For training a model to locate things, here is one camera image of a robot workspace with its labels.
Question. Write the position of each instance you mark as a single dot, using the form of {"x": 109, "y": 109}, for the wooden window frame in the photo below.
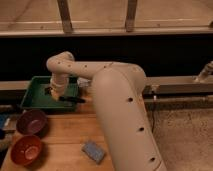
{"x": 105, "y": 17}

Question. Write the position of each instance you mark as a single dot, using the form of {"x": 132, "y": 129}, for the black dish brush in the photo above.
{"x": 47, "y": 91}

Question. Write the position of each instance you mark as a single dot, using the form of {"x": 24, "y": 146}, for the green plastic tray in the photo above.
{"x": 36, "y": 98}

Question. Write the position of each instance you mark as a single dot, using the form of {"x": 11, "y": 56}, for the clear plastic cup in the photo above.
{"x": 82, "y": 82}

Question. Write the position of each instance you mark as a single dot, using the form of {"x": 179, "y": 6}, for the purple bowl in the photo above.
{"x": 31, "y": 122}

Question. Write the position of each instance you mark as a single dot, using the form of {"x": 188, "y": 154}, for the blue sponge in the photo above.
{"x": 93, "y": 151}

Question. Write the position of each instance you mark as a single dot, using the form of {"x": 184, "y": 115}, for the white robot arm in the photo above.
{"x": 116, "y": 90}

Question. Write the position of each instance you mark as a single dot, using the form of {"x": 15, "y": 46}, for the orange bowl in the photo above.
{"x": 26, "y": 150}

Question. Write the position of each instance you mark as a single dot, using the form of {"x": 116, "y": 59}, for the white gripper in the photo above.
{"x": 59, "y": 87}

